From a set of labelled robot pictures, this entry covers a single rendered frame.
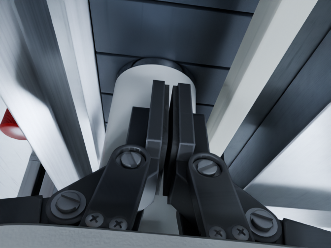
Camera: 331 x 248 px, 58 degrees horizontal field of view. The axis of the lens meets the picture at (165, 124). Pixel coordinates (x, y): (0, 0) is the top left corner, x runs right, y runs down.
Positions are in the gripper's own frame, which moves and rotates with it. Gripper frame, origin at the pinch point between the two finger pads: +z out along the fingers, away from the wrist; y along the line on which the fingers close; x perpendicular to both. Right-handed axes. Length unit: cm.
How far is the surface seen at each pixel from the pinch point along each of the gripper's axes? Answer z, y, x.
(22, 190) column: 15.9, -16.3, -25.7
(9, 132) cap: 13.3, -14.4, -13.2
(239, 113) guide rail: 3.3, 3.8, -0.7
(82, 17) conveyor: 6.2, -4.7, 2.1
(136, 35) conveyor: 6.2, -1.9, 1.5
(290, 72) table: 13.1, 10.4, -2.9
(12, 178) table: 24.4, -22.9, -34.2
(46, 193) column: 15.8, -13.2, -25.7
